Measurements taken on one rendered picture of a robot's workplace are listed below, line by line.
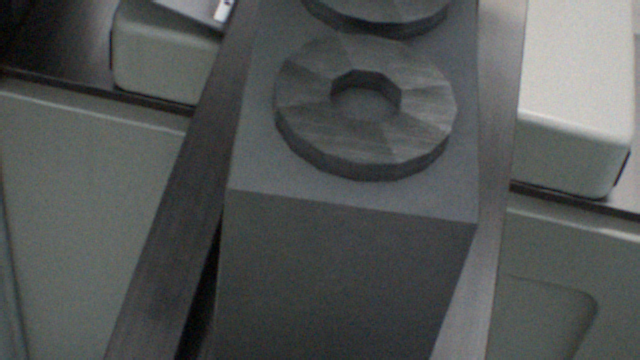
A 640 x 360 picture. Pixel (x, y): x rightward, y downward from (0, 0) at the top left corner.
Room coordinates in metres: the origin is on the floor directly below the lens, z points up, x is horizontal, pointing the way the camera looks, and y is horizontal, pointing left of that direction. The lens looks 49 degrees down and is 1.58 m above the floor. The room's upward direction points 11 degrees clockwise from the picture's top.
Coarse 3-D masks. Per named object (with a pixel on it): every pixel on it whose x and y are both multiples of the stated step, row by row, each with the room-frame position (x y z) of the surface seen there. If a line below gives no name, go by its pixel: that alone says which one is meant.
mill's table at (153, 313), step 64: (256, 0) 0.70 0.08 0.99; (512, 0) 0.76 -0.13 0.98; (512, 64) 0.68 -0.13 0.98; (192, 128) 0.55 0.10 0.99; (512, 128) 0.61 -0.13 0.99; (192, 192) 0.49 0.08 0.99; (192, 256) 0.44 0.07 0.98; (128, 320) 0.39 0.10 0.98; (192, 320) 0.41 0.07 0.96; (448, 320) 0.43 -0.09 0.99
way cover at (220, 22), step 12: (156, 0) 0.74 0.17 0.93; (168, 0) 0.75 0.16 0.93; (180, 0) 0.75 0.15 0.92; (204, 0) 0.77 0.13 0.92; (216, 0) 0.77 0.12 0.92; (228, 0) 0.78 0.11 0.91; (180, 12) 0.74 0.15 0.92; (192, 12) 0.75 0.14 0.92; (204, 12) 0.75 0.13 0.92; (216, 12) 0.76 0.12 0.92; (228, 12) 0.76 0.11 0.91; (204, 24) 0.74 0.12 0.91; (216, 24) 0.74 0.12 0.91; (228, 24) 0.75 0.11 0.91
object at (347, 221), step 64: (320, 0) 0.47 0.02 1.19; (384, 0) 0.48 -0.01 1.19; (448, 0) 0.50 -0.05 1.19; (256, 64) 0.43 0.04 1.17; (320, 64) 0.43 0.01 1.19; (384, 64) 0.43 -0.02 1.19; (448, 64) 0.46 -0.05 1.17; (256, 128) 0.39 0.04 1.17; (320, 128) 0.38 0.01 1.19; (384, 128) 0.39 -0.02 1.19; (448, 128) 0.40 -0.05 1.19; (256, 192) 0.35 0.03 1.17; (320, 192) 0.35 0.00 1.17; (384, 192) 0.36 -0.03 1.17; (448, 192) 0.37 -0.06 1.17; (256, 256) 0.35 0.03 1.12; (320, 256) 0.35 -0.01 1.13; (384, 256) 0.35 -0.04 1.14; (448, 256) 0.35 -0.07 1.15; (256, 320) 0.35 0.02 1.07; (320, 320) 0.35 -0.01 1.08; (384, 320) 0.35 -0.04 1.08
